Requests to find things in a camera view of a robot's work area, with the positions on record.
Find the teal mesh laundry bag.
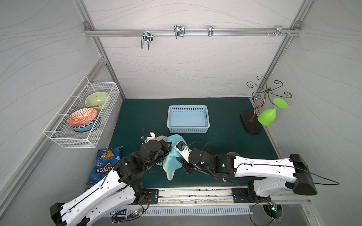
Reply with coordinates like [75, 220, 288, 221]
[163, 134, 187, 181]

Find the cream mesh laundry bag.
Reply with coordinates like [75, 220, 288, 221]
[156, 136, 171, 166]

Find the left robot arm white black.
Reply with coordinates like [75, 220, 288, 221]
[50, 139, 172, 226]

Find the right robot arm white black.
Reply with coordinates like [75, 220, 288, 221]
[176, 145, 317, 201]

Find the blue Doritos chip bag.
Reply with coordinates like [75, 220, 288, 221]
[87, 146, 123, 186]

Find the light blue plastic basket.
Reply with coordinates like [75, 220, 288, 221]
[167, 105, 210, 134]

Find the lilac bowl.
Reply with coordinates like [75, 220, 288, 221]
[227, 152, 241, 157]

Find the green ceramic bowl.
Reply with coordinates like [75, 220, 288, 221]
[85, 92, 110, 112]

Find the blue bowl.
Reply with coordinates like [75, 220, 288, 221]
[69, 119, 100, 133]

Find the orange patterned bowl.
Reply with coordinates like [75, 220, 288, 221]
[67, 108, 98, 127]

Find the green plastic wine glass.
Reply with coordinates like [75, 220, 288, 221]
[257, 98, 288, 126]

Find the double metal hook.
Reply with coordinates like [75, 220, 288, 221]
[141, 31, 153, 50]

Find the metal clip hook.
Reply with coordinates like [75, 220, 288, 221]
[174, 25, 186, 39]

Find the small metal hook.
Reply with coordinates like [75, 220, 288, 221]
[208, 25, 214, 37]

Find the right metal hook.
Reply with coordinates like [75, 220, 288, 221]
[266, 25, 291, 37]

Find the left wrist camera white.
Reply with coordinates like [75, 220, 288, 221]
[140, 132, 156, 144]

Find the white cable duct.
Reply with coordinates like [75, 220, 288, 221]
[110, 205, 254, 218]

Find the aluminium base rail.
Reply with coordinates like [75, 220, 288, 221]
[150, 186, 312, 207]

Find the copper wire glass stand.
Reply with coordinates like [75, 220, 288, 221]
[240, 75, 292, 134]

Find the white wire wall basket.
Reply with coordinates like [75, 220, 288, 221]
[43, 77, 120, 148]

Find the aluminium top rail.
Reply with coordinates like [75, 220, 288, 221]
[85, 28, 302, 38]

